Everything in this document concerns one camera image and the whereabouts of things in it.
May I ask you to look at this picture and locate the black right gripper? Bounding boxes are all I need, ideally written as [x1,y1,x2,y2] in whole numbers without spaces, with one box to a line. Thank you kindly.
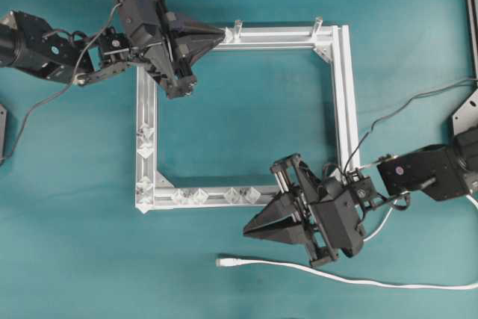
[243,154,364,268]

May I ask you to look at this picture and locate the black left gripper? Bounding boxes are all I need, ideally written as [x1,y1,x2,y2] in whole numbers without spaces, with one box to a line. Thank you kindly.
[117,0,226,99]

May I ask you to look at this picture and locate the white ethernet cable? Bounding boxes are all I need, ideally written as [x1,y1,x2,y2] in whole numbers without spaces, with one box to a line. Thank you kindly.
[215,194,478,291]

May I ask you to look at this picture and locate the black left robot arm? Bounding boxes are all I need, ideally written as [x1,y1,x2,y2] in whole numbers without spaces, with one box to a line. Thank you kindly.
[1,0,226,99]

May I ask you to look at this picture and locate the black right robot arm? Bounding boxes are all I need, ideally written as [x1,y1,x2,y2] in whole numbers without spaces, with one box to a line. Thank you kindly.
[243,128,477,267]

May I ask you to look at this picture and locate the aluminium pin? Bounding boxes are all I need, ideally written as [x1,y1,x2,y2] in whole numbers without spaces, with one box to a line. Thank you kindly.
[311,16,323,35]
[233,19,243,39]

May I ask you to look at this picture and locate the black plate left edge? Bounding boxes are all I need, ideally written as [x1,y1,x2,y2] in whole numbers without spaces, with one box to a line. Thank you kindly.
[0,105,8,158]

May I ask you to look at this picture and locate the clear cable tie mount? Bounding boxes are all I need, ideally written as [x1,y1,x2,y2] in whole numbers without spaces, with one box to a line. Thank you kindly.
[171,188,193,206]
[137,142,155,159]
[223,188,244,205]
[191,188,209,205]
[137,123,155,142]
[135,176,155,205]
[240,187,261,205]

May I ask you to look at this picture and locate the grey left arm cable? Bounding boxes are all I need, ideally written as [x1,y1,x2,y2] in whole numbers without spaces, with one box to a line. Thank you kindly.
[0,0,122,165]

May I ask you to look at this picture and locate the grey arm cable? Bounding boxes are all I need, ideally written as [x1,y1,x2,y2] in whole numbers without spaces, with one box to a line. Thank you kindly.
[0,0,122,165]
[343,78,478,178]

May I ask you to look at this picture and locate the aluminium extrusion square frame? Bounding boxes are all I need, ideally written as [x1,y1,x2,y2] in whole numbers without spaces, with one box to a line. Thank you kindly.
[134,25,361,214]

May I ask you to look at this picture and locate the grey right arm cable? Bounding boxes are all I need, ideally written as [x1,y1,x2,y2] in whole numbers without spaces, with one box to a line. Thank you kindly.
[343,78,478,178]

